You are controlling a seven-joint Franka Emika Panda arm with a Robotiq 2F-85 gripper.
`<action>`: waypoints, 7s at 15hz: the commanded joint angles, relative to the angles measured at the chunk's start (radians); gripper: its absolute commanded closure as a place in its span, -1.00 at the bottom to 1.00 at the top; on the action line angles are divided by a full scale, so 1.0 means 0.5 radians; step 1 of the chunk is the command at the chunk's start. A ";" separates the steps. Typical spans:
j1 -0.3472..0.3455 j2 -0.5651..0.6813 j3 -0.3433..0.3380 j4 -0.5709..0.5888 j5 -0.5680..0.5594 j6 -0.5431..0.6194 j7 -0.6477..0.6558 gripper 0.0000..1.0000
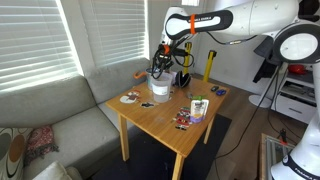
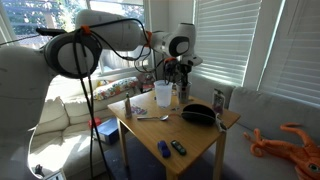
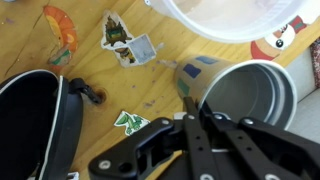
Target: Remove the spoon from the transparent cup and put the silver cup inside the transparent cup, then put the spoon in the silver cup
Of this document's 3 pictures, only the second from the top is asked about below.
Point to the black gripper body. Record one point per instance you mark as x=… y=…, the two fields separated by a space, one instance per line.
x=184 y=70

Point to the silver metal cup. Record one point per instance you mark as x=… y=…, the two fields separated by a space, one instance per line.
x=184 y=96

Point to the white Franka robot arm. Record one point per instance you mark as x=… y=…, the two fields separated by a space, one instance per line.
x=110 y=31

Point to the transparent plastic cup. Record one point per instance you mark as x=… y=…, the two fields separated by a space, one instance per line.
x=163 y=98

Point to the black bowl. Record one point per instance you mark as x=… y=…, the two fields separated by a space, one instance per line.
x=198 y=115

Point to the elf hat sticker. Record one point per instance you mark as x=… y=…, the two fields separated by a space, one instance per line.
x=142 y=111

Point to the white window blind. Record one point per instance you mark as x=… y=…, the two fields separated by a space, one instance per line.
x=226 y=40
x=296 y=50

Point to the wooden table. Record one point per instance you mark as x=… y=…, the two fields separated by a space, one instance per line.
x=160 y=136

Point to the dark green toy car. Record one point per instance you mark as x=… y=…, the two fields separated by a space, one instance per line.
x=178 y=147

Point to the colourful patterned pillow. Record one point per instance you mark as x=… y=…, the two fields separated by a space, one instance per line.
x=115 y=88

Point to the grey sofa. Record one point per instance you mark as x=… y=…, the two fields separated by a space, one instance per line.
x=266 y=110

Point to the blue box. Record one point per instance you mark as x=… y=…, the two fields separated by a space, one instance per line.
x=108 y=130

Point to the dark blue rug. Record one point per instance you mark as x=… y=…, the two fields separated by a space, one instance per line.
x=140 y=166

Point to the red box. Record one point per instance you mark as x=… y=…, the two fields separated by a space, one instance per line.
x=95 y=122

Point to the orange octopus plush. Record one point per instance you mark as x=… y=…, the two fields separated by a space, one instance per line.
x=286 y=150

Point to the white sofa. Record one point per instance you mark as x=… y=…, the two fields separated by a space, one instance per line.
x=63 y=120

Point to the large white framed window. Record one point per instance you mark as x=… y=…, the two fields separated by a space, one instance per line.
x=26 y=20

